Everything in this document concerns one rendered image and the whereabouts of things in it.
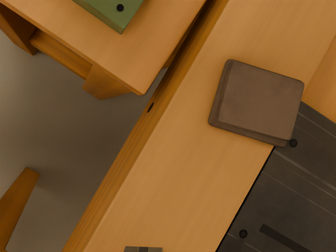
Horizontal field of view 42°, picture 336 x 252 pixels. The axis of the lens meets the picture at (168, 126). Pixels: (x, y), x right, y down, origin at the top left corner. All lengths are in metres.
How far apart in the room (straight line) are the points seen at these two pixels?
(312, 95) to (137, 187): 0.25
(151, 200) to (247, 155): 0.13
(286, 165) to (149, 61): 0.21
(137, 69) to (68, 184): 0.90
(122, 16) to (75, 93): 0.89
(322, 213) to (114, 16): 0.35
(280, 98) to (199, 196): 0.15
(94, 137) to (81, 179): 0.14
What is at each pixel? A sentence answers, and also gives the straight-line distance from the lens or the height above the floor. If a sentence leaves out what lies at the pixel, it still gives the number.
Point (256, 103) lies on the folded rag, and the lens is 0.50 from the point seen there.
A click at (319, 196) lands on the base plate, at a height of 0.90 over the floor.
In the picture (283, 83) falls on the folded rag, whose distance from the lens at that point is 0.51.
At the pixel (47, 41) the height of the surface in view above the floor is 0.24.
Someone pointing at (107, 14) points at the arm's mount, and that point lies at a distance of 0.51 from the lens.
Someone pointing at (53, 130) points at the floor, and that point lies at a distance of 1.39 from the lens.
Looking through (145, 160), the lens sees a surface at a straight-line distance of 0.50.
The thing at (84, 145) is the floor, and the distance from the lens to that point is 1.39.
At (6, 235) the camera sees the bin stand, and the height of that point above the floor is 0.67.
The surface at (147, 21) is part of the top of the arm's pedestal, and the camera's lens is 0.56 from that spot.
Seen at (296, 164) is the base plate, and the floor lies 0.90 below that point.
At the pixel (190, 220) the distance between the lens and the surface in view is 0.52.
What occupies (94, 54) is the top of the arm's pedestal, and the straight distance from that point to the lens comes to 0.54.
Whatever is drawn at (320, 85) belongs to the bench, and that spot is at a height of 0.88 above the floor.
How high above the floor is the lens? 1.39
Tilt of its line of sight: 78 degrees down
